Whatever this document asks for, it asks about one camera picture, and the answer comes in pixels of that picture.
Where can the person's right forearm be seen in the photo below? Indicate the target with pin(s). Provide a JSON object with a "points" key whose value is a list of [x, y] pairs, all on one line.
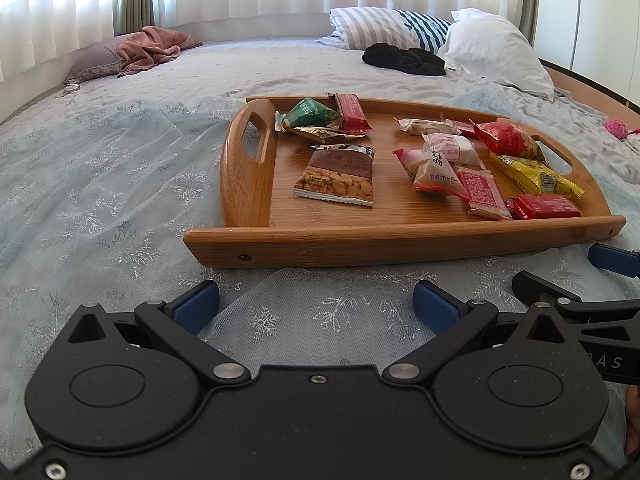
{"points": [[632, 415]]}

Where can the grey bed sheet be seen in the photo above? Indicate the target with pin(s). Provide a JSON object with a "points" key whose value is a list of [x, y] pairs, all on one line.
{"points": [[275, 65]]}

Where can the red edged pastry packet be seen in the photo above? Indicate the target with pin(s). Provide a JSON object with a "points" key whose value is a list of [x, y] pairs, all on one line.
{"points": [[435, 177]]}

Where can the striped pillow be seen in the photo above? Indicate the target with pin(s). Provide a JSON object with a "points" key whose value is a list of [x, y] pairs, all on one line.
{"points": [[365, 25]]}

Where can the wooden bed headboard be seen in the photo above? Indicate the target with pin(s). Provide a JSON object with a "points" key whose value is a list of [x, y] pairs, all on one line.
{"points": [[585, 85]]}

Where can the wooden tray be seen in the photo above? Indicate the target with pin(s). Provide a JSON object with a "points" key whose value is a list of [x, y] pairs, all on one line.
{"points": [[400, 230]]}

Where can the white wardrobe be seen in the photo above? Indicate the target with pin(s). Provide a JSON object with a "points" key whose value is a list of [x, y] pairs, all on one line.
{"points": [[600, 20]]}

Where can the pink yarn ball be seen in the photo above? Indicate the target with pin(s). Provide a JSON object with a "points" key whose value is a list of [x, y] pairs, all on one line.
{"points": [[616, 128]]}

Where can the small red snack packet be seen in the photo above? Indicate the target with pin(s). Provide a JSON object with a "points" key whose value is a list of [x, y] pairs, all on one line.
{"points": [[545, 206]]}

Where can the small gold snack packet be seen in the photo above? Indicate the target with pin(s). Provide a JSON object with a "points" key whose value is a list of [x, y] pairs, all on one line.
{"points": [[320, 134]]}

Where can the purple pillow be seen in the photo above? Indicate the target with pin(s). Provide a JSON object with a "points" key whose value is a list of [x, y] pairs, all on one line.
{"points": [[95, 60]]}

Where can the small pale object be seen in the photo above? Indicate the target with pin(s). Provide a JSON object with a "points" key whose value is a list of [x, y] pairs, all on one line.
{"points": [[68, 90]]}

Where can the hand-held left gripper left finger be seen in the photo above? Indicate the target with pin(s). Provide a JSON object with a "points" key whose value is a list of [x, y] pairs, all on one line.
{"points": [[197, 305]]}

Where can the white pillow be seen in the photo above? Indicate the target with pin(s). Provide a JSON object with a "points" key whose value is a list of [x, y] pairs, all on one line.
{"points": [[495, 45]]}

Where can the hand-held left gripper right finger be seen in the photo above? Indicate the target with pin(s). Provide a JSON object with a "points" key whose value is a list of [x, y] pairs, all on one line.
{"points": [[435, 305]]}

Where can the red gold-edged pastry packet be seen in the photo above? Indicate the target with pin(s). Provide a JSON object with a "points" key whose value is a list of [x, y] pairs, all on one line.
{"points": [[507, 139]]}

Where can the brown almond snack packet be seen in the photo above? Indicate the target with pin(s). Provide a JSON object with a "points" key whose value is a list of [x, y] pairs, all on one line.
{"points": [[335, 180]]}

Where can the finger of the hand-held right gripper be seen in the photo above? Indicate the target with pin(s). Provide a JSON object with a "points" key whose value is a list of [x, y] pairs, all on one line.
{"points": [[615, 260], [535, 285]]}

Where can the clear cracker packet red label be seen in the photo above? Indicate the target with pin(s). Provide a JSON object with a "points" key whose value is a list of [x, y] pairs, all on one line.
{"points": [[465, 129], [482, 192]]}

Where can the black cloth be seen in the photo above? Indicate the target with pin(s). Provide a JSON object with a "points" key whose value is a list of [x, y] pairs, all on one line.
{"points": [[400, 57]]}

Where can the long red snack packet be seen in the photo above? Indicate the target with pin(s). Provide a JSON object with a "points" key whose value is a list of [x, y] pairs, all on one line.
{"points": [[352, 112]]}

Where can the pink white pastry packet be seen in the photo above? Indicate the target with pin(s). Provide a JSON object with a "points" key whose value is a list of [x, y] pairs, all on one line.
{"points": [[455, 149]]}

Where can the beige nut candy packet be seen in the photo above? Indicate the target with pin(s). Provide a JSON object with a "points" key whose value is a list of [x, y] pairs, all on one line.
{"points": [[425, 126]]}

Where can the pink cloth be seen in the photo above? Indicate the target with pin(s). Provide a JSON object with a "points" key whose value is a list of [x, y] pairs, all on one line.
{"points": [[150, 45]]}

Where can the green snack packet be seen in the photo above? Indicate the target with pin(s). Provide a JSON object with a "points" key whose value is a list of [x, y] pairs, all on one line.
{"points": [[310, 114]]}

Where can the yellow snack packet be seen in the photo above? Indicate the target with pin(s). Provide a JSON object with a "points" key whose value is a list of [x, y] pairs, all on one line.
{"points": [[537, 176]]}

